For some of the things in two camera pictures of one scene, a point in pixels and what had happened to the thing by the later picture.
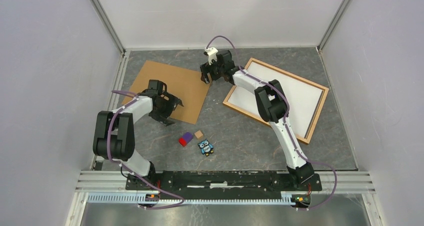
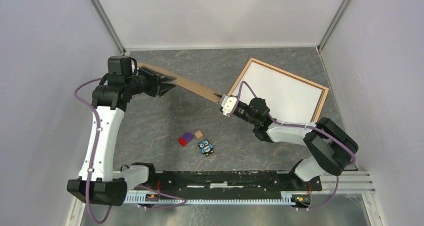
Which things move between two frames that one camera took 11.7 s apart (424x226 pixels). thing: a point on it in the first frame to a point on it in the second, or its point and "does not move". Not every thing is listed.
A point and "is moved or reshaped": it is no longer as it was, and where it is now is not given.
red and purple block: (185, 139) does not move
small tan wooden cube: (198, 134) does not move
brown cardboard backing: (187, 85) is moved or reshaped
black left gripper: (172, 102) to (157, 88)
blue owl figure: (206, 148) does not move
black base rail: (222, 183) does not move
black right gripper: (206, 68) to (218, 95)
